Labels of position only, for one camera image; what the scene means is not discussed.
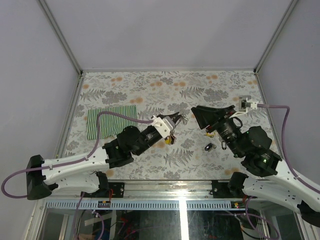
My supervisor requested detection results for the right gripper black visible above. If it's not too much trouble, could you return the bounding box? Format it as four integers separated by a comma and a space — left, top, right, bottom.
189, 104, 244, 157

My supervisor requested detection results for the large metal keyring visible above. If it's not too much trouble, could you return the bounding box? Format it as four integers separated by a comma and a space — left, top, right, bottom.
177, 112, 189, 125

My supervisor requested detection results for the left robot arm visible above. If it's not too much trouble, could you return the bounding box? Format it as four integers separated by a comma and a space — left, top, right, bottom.
26, 112, 183, 200

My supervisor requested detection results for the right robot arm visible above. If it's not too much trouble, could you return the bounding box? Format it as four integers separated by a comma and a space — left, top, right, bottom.
191, 102, 320, 227

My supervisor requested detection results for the key with yellow white tag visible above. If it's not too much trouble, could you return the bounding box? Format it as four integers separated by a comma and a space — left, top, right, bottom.
205, 132, 216, 138

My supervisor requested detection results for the black car key fob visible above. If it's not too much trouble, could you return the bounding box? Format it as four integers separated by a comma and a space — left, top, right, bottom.
204, 143, 216, 152

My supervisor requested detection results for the key with black tag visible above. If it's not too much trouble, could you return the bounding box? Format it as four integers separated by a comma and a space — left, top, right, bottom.
221, 141, 227, 151

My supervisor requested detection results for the floral table mat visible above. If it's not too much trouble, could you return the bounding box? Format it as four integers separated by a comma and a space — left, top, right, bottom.
62, 70, 263, 181

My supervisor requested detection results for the green striped cloth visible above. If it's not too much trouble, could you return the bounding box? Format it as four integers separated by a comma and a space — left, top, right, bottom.
86, 105, 137, 140

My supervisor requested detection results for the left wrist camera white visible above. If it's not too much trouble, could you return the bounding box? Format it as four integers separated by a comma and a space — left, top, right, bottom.
151, 116, 176, 139

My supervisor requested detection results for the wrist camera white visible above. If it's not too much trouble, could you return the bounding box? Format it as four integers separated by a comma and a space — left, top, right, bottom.
151, 116, 176, 139
230, 95, 258, 118

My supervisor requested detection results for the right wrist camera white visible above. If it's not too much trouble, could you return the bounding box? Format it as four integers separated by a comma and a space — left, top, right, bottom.
230, 95, 258, 118

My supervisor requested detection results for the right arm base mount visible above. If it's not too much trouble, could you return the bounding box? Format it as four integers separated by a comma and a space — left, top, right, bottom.
209, 180, 235, 199

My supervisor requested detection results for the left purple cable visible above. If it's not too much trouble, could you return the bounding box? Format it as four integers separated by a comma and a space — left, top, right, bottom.
0, 111, 157, 200

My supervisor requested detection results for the purple cable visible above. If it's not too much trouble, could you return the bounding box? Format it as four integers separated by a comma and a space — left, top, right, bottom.
0, 111, 157, 200
257, 103, 320, 195

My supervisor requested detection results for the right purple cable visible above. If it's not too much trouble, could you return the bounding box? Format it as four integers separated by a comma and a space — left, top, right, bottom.
257, 103, 320, 195

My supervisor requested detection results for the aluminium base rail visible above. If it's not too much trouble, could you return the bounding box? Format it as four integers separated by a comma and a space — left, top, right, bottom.
37, 179, 307, 201

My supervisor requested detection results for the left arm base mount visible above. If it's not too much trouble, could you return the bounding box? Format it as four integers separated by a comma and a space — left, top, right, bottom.
108, 182, 125, 199

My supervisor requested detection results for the slotted cable duct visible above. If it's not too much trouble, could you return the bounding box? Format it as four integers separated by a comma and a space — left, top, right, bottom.
45, 199, 233, 211

